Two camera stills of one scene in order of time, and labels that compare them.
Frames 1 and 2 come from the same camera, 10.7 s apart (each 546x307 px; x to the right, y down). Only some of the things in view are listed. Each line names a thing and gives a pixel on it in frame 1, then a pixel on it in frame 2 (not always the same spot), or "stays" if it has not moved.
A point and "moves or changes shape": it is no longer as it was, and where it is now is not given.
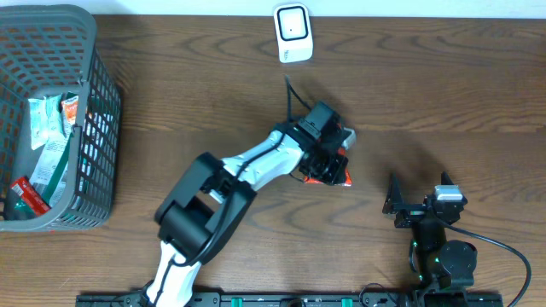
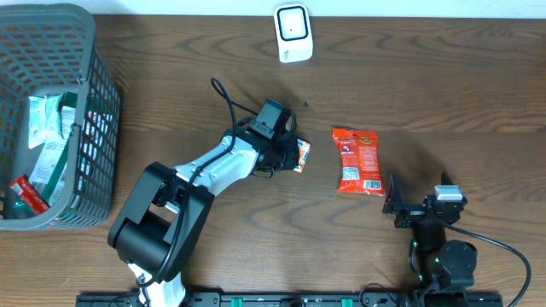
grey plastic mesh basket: x=52 y=49 stays
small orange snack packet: x=70 y=111 moves or changes shape
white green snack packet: x=50 y=172 stays
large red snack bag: x=347 y=182 → x=361 y=171
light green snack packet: x=45 y=118 stays
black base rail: x=301 y=299 stays
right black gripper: x=411 y=212 stays
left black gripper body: x=325 y=170 → x=282 y=159
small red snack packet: x=37 y=204 stays
